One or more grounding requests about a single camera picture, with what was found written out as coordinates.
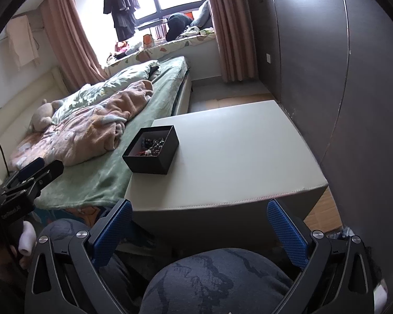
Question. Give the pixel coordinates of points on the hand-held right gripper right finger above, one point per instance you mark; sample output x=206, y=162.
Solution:
x=286, y=232

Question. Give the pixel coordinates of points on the green floral duvet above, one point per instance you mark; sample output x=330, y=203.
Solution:
x=91, y=96

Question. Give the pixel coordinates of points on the beige plush toy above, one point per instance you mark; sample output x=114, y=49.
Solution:
x=41, y=114

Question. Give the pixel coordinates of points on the white leather ottoman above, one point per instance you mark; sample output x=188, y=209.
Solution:
x=232, y=153

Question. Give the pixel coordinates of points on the dark bag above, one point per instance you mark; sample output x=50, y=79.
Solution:
x=178, y=24

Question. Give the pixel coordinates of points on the beige hanging towel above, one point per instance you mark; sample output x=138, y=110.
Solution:
x=21, y=42

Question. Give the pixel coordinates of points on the pink fleece blanket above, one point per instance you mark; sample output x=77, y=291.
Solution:
x=95, y=127

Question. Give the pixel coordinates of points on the orange white bag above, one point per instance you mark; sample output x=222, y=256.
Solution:
x=147, y=41

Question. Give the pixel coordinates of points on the dark hanging clothes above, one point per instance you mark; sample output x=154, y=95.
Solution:
x=121, y=0

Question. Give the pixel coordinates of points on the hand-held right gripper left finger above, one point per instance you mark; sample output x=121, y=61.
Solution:
x=113, y=232

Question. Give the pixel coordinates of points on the dark grey wardrobe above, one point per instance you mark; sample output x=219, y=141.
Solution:
x=314, y=55

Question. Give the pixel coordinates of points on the black jewelry box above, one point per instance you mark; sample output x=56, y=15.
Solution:
x=163, y=160

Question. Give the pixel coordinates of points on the pink curtain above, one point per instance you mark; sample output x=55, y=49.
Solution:
x=75, y=45
x=229, y=32

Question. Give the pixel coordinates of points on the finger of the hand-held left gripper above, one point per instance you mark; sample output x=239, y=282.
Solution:
x=32, y=165
x=52, y=170

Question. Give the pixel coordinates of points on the printed window seat cushion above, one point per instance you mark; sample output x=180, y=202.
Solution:
x=170, y=47

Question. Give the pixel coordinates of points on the green bed sheet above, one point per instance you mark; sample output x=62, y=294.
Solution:
x=95, y=176

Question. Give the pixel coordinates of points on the white wall socket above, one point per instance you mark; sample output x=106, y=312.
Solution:
x=268, y=58

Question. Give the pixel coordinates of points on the flattened cardboard sheets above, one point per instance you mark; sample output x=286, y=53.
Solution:
x=327, y=212

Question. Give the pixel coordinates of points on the person's right leg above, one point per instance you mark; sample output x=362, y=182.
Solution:
x=216, y=284

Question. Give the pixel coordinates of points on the grey pillow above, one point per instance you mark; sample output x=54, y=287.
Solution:
x=203, y=16

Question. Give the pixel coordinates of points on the person's left hand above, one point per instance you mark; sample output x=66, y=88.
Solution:
x=27, y=238

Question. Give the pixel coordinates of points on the pink stuffed toy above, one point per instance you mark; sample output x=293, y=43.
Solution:
x=121, y=47

